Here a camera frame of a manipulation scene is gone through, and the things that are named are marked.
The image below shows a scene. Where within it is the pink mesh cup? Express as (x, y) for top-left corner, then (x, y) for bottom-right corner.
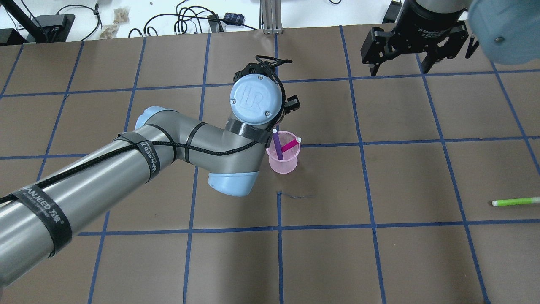
(266, 131), (301, 174)

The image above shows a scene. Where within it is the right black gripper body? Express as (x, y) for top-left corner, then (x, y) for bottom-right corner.
(360, 0), (470, 60)

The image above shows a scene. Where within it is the snack bag right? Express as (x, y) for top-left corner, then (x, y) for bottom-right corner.
(113, 6), (130, 24)

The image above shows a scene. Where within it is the aluminium frame post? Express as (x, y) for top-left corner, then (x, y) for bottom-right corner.
(259, 0), (283, 35)

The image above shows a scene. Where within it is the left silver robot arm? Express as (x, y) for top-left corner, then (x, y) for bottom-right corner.
(0, 73), (300, 288)

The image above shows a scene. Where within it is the green marker pen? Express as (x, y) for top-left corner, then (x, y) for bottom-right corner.
(491, 197), (540, 206)

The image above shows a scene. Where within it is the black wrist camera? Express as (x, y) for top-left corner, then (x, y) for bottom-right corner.
(233, 54), (293, 83)

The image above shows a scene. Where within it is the snack bag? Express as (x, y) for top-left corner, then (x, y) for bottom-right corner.
(113, 6), (130, 24)
(100, 24), (119, 40)

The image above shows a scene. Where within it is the purple marker pen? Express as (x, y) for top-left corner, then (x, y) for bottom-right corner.
(272, 128), (284, 161)

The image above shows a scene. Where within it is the pink marker pen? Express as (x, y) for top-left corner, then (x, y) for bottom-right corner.
(281, 137), (302, 153)

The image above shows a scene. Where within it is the black monitor stand base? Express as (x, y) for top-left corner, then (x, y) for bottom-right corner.
(0, 14), (76, 46)

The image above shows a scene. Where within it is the snack bag left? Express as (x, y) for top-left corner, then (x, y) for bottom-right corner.
(100, 24), (119, 40)

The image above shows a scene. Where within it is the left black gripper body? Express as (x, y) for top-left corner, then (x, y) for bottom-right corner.
(279, 95), (301, 123)

